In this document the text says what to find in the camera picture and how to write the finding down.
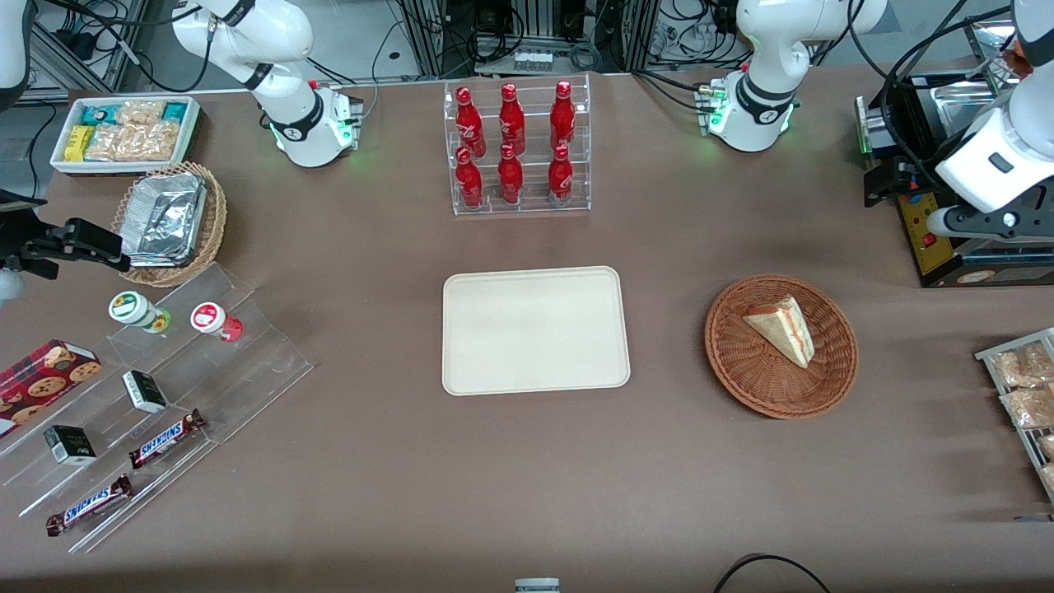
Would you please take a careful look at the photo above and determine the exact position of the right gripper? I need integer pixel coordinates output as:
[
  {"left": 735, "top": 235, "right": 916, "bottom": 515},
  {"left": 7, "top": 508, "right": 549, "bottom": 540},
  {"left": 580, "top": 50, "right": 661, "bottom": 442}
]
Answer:
[{"left": 23, "top": 217, "right": 131, "bottom": 279}]

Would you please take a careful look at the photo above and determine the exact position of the triangular sandwich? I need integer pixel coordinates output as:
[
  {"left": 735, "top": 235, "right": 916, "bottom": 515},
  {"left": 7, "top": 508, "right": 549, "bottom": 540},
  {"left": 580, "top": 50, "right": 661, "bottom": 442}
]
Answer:
[{"left": 743, "top": 296, "right": 816, "bottom": 369}]

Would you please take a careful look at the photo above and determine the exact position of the light wicker basket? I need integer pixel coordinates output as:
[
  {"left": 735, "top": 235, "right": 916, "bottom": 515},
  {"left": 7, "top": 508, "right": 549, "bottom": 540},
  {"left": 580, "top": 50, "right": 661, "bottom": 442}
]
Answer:
[{"left": 111, "top": 161, "right": 228, "bottom": 288}]

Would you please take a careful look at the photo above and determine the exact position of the brown wicker basket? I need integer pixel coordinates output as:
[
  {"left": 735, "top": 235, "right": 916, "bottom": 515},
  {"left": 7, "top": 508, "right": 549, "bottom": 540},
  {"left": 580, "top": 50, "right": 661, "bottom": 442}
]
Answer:
[{"left": 704, "top": 274, "right": 860, "bottom": 420}]

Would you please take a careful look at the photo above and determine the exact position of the cream plastic tray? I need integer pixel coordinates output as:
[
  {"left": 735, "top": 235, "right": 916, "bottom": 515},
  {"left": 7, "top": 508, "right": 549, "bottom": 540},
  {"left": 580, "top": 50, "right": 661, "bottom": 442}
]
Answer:
[{"left": 442, "top": 265, "right": 632, "bottom": 397}]

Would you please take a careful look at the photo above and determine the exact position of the aluminium foil container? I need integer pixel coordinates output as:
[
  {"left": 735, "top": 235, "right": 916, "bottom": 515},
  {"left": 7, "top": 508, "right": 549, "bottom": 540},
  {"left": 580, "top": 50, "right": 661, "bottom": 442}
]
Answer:
[{"left": 122, "top": 173, "right": 208, "bottom": 268}]

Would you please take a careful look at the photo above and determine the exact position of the green lid cup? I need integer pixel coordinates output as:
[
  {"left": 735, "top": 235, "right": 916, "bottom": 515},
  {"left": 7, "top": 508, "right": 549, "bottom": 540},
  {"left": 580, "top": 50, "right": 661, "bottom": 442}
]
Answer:
[{"left": 109, "top": 291, "right": 172, "bottom": 334}]

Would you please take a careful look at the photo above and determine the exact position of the white snack bin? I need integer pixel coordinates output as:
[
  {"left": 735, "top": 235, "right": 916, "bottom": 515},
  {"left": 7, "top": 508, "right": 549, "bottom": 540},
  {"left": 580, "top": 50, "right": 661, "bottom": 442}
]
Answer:
[{"left": 49, "top": 96, "right": 203, "bottom": 175}]

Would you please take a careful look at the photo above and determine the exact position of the black hot food display case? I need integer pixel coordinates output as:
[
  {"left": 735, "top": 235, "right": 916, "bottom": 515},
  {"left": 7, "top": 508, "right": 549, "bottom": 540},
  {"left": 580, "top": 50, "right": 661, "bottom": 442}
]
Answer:
[{"left": 855, "top": 16, "right": 1054, "bottom": 289}]

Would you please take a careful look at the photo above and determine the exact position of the large clear cracker bag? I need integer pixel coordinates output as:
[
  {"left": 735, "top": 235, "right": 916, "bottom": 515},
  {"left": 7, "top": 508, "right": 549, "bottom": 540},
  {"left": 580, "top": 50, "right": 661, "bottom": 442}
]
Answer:
[{"left": 85, "top": 122, "right": 182, "bottom": 162}]

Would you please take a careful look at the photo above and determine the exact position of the small clear cracker bag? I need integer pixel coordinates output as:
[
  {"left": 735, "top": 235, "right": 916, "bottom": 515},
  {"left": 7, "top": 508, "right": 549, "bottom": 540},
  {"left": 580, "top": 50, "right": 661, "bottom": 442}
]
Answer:
[{"left": 115, "top": 100, "right": 167, "bottom": 126}]

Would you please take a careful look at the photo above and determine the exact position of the steel food pan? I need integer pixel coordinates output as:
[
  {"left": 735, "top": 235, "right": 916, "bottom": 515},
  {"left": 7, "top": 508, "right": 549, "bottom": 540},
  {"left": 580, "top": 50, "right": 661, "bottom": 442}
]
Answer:
[{"left": 910, "top": 76, "right": 1010, "bottom": 133}]

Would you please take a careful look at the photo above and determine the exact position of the red lid cup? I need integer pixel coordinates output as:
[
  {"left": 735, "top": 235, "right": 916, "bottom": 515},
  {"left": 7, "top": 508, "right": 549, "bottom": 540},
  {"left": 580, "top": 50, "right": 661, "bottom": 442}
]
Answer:
[{"left": 190, "top": 302, "right": 244, "bottom": 343}]

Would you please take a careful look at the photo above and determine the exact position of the red cookie box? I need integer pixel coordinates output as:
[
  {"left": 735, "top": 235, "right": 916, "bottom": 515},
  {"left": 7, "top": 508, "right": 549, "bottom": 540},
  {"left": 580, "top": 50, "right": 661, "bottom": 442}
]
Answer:
[{"left": 0, "top": 339, "right": 103, "bottom": 439}]

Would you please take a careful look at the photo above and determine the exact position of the small black box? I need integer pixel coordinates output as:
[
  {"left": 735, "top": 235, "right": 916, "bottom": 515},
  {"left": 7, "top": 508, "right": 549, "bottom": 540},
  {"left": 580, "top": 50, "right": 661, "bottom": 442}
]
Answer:
[
  {"left": 43, "top": 425, "right": 97, "bottom": 467},
  {"left": 122, "top": 370, "right": 169, "bottom": 414}
]

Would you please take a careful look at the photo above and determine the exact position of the clear acrylic stepped display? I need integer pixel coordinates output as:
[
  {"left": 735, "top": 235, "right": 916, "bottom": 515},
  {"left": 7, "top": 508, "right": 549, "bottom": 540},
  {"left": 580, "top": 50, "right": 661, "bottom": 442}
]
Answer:
[{"left": 0, "top": 262, "right": 315, "bottom": 554}]

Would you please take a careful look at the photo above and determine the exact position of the Snickers bar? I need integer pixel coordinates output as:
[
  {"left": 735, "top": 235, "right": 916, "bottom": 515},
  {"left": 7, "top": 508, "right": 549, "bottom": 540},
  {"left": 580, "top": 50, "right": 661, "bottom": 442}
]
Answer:
[
  {"left": 45, "top": 474, "right": 134, "bottom": 537},
  {"left": 128, "top": 409, "right": 207, "bottom": 470}
]

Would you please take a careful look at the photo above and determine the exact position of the red cola bottle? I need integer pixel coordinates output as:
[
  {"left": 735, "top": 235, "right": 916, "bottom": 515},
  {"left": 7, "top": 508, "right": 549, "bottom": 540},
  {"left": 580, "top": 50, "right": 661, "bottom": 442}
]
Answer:
[
  {"left": 497, "top": 143, "right": 525, "bottom": 205},
  {"left": 550, "top": 80, "right": 576, "bottom": 153},
  {"left": 455, "top": 86, "right": 487, "bottom": 157},
  {"left": 548, "top": 144, "right": 575, "bottom": 207},
  {"left": 499, "top": 82, "right": 526, "bottom": 156},
  {"left": 455, "top": 147, "right": 485, "bottom": 209}
]

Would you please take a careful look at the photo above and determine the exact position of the clear acrylic bottle rack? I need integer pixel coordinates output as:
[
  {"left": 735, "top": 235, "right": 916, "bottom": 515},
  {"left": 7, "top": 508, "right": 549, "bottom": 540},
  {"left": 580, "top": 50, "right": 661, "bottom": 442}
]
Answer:
[{"left": 443, "top": 72, "right": 592, "bottom": 217}]

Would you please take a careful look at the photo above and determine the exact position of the grey wire rack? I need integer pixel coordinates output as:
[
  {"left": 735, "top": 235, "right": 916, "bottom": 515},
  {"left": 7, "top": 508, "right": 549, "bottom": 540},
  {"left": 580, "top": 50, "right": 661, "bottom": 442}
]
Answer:
[{"left": 975, "top": 328, "right": 1054, "bottom": 505}]

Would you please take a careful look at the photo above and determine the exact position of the black cable loop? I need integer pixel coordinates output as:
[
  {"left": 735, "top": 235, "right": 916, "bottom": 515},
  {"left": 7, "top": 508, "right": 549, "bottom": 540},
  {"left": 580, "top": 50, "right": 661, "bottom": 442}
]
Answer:
[{"left": 712, "top": 553, "right": 832, "bottom": 593}]

